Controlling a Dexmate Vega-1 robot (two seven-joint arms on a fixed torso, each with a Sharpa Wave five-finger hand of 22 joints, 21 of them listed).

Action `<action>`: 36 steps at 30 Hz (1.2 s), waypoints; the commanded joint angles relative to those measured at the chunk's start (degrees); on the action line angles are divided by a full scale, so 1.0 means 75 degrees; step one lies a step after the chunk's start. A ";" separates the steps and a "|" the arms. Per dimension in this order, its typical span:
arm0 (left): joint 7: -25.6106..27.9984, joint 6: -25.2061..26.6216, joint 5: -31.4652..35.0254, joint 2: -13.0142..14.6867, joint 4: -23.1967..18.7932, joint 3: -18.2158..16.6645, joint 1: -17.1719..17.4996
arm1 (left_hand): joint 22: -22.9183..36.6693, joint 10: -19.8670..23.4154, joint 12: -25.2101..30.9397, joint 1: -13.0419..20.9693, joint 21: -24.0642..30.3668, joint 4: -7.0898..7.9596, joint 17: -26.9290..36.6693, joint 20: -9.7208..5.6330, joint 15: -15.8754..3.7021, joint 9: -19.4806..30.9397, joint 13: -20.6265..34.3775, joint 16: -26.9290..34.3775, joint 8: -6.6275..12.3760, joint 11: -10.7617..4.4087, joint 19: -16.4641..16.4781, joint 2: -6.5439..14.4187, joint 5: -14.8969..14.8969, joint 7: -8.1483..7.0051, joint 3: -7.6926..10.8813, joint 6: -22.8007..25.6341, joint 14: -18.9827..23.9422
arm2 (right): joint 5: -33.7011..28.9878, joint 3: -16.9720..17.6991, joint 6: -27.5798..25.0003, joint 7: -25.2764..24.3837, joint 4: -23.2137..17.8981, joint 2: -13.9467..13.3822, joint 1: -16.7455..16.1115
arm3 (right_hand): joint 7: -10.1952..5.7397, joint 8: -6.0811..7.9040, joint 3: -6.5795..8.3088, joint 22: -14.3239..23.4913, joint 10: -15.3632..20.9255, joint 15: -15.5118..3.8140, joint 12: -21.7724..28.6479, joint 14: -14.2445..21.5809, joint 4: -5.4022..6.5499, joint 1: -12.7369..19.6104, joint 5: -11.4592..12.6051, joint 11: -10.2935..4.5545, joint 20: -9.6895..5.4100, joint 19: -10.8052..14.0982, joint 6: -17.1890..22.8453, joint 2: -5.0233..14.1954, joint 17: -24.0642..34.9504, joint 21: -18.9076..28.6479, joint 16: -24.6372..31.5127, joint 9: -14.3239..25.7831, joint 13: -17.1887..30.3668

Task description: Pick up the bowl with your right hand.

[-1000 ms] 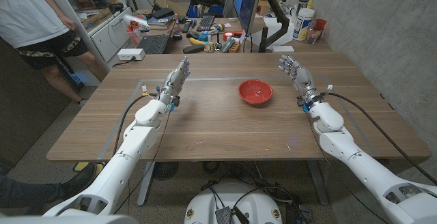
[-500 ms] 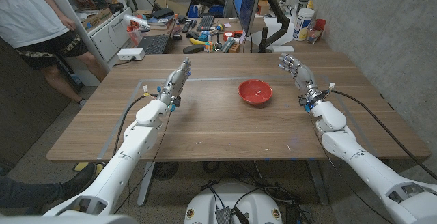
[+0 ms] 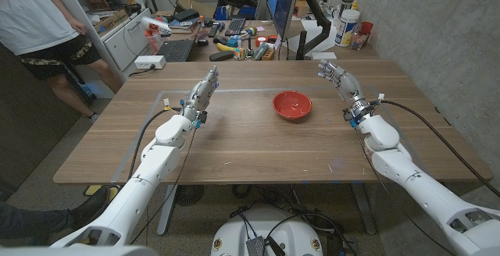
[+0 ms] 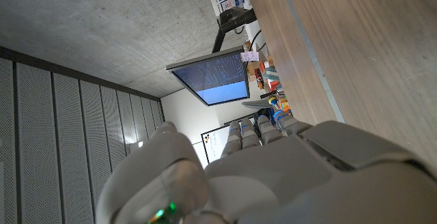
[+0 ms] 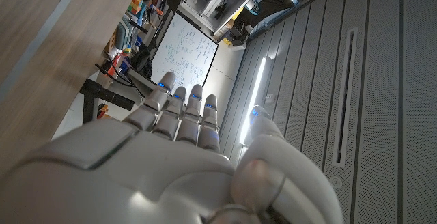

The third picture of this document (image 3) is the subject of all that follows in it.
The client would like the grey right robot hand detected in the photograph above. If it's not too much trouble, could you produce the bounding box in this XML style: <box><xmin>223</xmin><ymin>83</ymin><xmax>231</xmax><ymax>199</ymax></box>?
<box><xmin>316</xmin><ymin>59</ymin><xmax>374</xmax><ymax>121</ymax></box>

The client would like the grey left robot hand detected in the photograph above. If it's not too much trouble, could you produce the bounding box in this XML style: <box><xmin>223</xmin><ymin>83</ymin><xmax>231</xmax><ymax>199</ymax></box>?
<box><xmin>180</xmin><ymin>66</ymin><xmax>220</xmax><ymax>123</ymax></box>

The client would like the red bowl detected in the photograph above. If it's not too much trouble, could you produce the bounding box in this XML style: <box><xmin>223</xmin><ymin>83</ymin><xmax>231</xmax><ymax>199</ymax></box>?
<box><xmin>272</xmin><ymin>90</ymin><xmax>313</xmax><ymax>121</ymax></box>

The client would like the clear glass jar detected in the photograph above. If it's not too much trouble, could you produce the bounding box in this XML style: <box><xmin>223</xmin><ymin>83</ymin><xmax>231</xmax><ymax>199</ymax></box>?
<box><xmin>350</xmin><ymin>29</ymin><xmax>369</xmax><ymax>51</ymax></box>

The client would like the black oval case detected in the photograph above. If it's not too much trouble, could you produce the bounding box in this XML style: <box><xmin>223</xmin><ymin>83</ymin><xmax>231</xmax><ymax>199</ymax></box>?
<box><xmin>209</xmin><ymin>50</ymin><xmax>234</xmax><ymax>62</ymax></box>

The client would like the white wipes canister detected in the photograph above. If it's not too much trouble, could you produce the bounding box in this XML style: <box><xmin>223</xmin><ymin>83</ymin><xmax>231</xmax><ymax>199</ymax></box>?
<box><xmin>334</xmin><ymin>9</ymin><xmax>361</xmax><ymax>48</ymax></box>

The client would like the white power strip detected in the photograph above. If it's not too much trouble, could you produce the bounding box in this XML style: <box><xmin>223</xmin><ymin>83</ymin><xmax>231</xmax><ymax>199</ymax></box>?
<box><xmin>134</xmin><ymin>55</ymin><xmax>167</xmax><ymax>70</ymax></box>

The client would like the stack of books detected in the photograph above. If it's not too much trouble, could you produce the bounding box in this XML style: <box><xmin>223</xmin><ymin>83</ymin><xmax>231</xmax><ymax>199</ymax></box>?
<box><xmin>168</xmin><ymin>8</ymin><xmax>201</xmax><ymax>34</ymax></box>

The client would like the black keyboard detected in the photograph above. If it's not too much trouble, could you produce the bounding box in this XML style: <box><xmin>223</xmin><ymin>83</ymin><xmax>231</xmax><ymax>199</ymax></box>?
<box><xmin>224</xmin><ymin>17</ymin><xmax>247</xmax><ymax>37</ymax></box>

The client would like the white snack bag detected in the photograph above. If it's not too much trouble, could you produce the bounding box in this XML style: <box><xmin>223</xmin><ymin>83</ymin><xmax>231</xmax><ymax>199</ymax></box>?
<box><xmin>140</xmin><ymin>16</ymin><xmax>173</xmax><ymax>37</ymax></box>

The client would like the cardboard box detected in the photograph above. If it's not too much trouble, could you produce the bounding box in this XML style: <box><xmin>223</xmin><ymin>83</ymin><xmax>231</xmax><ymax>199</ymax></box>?
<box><xmin>293</xmin><ymin>0</ymin><xmax>310</xmax><ymax>18</ymax></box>

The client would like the white shelf unit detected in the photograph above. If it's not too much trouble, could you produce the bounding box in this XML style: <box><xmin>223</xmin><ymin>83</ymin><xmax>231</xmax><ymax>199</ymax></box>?
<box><xmin>41</xmin><ymin>0</ymin><xmax>153</xmax><ymax>84</ymax></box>

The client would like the black floor fan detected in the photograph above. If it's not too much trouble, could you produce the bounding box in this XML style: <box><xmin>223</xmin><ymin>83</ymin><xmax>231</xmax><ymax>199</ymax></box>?
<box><xmin>174</xmin><ymin>184</ymin><xmax>205</xmax><ymax>208</ymax></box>

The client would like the black computer monitor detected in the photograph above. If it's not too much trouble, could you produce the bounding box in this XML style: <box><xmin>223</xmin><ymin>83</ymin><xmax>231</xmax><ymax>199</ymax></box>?
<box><xmin>266</xmin><ymin>0</ymin><xmax>302</xmax><ymax>41</ymax></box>

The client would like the grey table leg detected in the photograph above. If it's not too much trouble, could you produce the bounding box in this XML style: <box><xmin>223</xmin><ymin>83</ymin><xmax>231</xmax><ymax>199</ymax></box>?
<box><xmin>156</xmin><ymin>184</ymin><xmax>179</xmax><ymax>236</ymax></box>
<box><xmin>349</xmin><ymin>181</ymin><xmax>378</xmax><ymax>236</ymax></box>

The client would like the white robot torso base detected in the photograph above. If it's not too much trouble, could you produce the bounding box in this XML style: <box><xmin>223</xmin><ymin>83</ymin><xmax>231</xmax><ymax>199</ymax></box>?
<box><xmin>210</xmin><ymin>208</ymin><xmax>324</xmax><ymax>256</ymax></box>

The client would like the yellow floor pad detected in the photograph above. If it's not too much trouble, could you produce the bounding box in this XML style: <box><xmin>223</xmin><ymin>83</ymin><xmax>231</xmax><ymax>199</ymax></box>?
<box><xmin>84</xmin><ymin>184</ymin><xmax>118</xmax><ymax>201</ymax></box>

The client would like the person in white t-shirt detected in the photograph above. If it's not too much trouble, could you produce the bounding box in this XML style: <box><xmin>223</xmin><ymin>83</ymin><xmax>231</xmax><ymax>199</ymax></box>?
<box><xmin>0</xmin><ymin>0</ymin><xmax>122</xmax><ymax>123</ymax></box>

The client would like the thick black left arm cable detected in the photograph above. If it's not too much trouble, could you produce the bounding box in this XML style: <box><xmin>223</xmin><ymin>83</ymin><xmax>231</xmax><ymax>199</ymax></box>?
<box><xmin>127</xmin><ymin>107</ymin><xmax>184</xmax><ymax>181</ymax></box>

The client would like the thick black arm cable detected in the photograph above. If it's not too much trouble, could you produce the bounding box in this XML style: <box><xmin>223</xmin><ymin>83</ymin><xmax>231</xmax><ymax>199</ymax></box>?
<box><xmin>127</xmin><ymin>107</ymin><xmax>184</xmax><ymax>181</ymax></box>
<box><xmin>377</xmin><ymin>99</ymin><xmax>500</xmax><ymax>198</ymax></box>

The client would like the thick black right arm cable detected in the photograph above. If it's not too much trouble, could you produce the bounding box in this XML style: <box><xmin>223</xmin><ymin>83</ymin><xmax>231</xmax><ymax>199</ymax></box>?
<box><xmin>377</xmin><ymin>99</ymin><xmax>500</xmax><ymax>198</ymax></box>

